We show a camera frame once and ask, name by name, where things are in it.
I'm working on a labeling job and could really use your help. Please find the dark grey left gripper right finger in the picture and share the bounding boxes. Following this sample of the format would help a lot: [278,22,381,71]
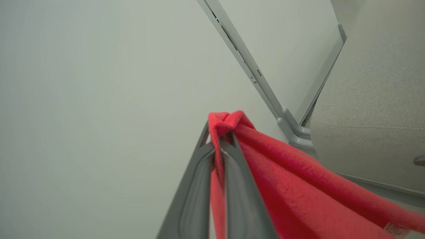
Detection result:
[219,131,278,239]

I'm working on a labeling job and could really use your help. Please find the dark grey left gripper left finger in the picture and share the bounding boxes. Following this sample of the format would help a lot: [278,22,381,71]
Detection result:
[156,121,215,239]

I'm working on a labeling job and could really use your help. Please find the coral red fleece towel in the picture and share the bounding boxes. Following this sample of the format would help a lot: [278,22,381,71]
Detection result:
[208,110,425,239]

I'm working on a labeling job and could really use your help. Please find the grey fabric sofa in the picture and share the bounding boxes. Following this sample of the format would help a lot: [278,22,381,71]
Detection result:
[309,0,425,195]

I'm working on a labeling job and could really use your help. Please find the grey partition bottom rail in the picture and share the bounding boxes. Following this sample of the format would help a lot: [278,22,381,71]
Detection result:
[289,142,425,200]

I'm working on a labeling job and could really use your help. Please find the grey metal partition post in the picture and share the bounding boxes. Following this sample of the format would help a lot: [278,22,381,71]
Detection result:
[197,0,348,148]

